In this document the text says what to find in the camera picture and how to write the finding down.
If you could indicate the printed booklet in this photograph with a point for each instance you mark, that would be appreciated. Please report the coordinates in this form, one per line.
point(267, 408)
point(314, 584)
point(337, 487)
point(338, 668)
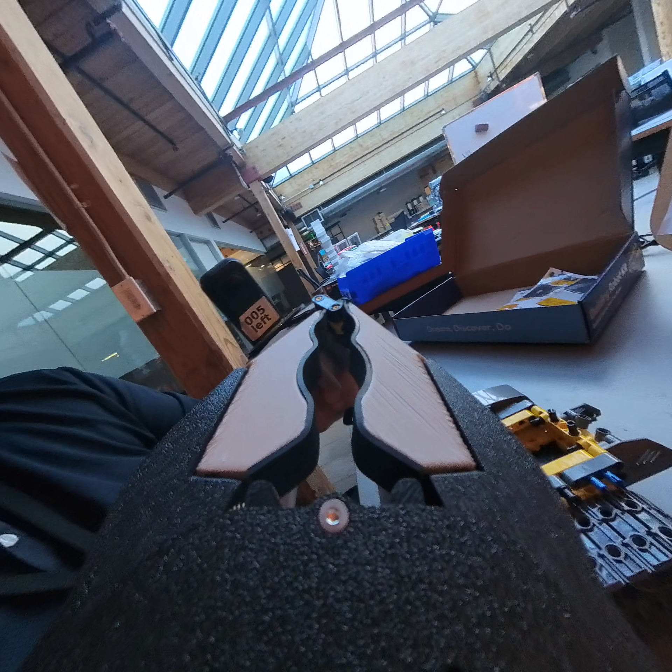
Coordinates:
point(551, 289)

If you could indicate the wooden table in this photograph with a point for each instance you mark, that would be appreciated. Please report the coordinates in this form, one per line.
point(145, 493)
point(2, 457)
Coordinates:
point(404, 292)

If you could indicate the slim wooden post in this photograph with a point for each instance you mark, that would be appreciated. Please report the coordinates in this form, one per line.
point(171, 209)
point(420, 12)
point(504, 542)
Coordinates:
point(281, 236)

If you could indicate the open cardboard box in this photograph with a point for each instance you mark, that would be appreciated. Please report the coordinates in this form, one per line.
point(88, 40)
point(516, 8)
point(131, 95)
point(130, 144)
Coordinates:
point(536, 189)

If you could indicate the instruction sheet board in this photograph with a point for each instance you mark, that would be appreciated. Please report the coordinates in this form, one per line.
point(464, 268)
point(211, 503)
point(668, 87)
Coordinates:
point(664, 200)

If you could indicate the white whiteboard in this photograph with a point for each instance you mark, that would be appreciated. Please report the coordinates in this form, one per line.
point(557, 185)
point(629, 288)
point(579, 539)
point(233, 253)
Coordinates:
point(494, 116)

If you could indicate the yellow grey toy bulldozer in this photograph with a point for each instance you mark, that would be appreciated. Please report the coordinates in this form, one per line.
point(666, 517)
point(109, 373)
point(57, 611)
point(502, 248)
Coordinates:
point(620, 525)

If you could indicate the navy box base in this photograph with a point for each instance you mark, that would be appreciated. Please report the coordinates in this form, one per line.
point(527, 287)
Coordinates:
point(483, 328)

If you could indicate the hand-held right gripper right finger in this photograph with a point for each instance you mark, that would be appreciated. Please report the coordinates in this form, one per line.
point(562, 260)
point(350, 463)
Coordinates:
point(415, 415)

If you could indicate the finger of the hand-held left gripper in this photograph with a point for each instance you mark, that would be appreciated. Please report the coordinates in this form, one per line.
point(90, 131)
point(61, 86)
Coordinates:
point(328, 303)

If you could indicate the white plastic bag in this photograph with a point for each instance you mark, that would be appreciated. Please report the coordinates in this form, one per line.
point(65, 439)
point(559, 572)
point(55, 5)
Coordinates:
point(368, 252)

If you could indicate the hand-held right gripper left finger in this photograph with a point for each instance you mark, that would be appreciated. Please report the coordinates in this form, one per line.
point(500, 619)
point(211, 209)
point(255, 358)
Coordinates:
point(257, 415)

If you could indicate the grey desk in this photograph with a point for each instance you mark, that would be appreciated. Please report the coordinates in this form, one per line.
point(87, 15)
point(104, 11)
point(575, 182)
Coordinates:
point(588, 368)

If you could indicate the blue plastic bin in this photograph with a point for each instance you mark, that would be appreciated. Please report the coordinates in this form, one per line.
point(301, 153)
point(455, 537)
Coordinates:
point(389, 271)

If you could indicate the person's dark blue jacket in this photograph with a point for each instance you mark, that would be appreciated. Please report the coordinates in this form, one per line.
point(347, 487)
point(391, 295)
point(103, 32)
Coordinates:
point(63, 473)

